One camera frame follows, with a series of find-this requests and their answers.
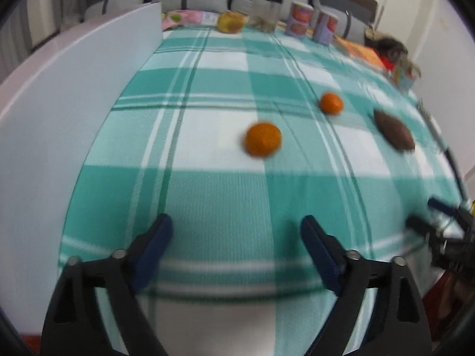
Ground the printed can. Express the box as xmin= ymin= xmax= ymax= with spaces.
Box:
xmin=312 ymin=10 xmax=338 ymax=46
xmin=285 ymin=2 xmax=314 ymax=39

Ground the orange tangerine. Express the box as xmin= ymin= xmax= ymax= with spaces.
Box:
xmin=244 ymin=122 xmax=282 ymax=158
xmin=319 ymin=93 xmax=345 ymax=116

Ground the right printed can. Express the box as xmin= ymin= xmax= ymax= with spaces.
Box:
xmin=312 ymin=10 xmax=338 ymax=46

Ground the pink packet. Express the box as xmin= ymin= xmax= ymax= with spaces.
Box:
xmin=162 ymin=10 xmax=220 ymax=31

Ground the yellow fruit in bag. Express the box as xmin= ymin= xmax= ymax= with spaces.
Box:
xmin=217 ymin=10 xmax=248 ymax=35

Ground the left printed can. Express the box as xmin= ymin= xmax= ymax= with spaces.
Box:
xmin=285 ymin=2 xmax=314 ymax=39

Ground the clear glass jar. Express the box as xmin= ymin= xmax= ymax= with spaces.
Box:
xmin=247 ymin=0 xmax=283 ymax=34

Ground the small printed box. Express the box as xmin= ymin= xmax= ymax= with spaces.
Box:
xmin=390 ymin=55 xmax=422 ymax=93

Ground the orange book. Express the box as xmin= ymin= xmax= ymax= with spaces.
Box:
xmin=332 ymin=35 xmax=387 ymax=71

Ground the dark plush toy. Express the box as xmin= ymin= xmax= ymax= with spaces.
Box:
xmin=365 ymin=26 xmax=408 ymax=71

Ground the brown sweet potato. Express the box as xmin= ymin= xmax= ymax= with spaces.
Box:
xmin=373 ymin=109 xmax=415 ymax=152

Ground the teal white plaid tablecloth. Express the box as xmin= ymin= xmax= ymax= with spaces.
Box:
xmin=60 ymin=27 xmax=460 ymax=355

